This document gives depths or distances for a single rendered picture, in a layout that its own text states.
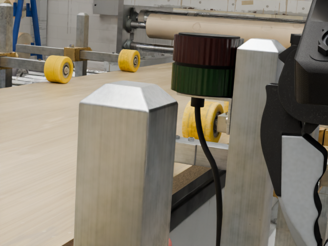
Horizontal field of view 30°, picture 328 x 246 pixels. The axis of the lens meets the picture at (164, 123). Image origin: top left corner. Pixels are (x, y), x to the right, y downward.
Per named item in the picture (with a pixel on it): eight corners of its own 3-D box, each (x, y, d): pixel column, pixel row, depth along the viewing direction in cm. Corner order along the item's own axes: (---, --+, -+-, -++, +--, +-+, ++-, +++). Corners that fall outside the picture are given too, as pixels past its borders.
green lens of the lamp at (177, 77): (247, 91, 55) (249, 66, 55) (227, 98, 50) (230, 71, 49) (185, 84, 57) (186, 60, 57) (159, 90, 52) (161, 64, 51)
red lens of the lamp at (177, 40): (249, 63, 55) (252, 38, 54) (230, 67, 49) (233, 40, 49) (187, 57, 57) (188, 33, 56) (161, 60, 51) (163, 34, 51)
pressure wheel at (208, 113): (222, 93, 111) (208, 121, 105) (225, 127, 116) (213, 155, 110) (191, 90, 113) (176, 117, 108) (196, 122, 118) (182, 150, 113)
